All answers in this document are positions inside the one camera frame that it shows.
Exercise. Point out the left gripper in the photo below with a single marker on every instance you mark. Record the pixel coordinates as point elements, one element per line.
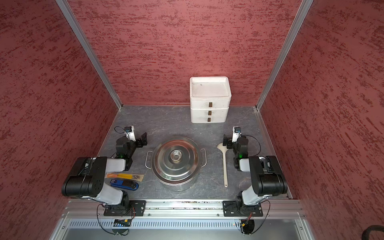
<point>140,144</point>

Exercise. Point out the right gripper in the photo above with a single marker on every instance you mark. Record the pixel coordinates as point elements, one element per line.
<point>229,140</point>

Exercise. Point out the steel pot lid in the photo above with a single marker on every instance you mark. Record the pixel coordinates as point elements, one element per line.
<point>176,161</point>

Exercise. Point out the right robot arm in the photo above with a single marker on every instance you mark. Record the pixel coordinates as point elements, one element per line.
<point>267,178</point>

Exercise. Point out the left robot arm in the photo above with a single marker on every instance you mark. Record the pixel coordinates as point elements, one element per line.
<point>86,179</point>

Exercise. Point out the stainless steel pot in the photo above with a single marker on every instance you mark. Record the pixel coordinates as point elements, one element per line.
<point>177,188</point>

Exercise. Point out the white three-drawer box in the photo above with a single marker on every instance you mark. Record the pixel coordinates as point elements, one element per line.
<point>210,99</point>

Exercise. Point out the left corner aluminium profile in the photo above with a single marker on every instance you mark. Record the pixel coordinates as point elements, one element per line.
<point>79,33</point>

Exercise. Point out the corner aluminium profile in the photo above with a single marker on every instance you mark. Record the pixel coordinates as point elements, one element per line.
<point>79,33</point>
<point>290,38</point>

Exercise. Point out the right corner aluminium profile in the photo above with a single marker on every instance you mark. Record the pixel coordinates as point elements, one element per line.
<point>290,38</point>

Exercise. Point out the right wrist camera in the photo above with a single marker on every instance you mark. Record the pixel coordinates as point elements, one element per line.
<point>237,132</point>

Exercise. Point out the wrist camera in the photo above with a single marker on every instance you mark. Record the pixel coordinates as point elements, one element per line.
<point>237,132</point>
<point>130,134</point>

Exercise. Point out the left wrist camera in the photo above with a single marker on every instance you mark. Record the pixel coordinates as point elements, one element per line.
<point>130,134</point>

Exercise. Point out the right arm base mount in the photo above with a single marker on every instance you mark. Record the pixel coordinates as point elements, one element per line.
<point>237,209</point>

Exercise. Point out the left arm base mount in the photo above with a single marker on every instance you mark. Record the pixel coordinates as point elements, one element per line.
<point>134,208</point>

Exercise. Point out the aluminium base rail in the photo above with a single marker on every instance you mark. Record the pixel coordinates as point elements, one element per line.
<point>213,209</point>

